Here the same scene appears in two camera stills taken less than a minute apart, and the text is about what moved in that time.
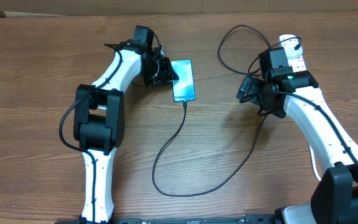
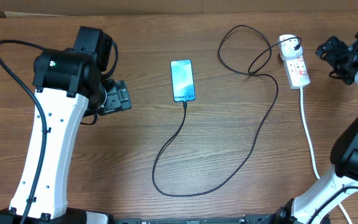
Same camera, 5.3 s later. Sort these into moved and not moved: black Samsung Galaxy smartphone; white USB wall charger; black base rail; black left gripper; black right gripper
Moved: black left gripper; black right gripper
Not moved: black base rail; white USB wall charger; black Samsung Galaxy smartphone
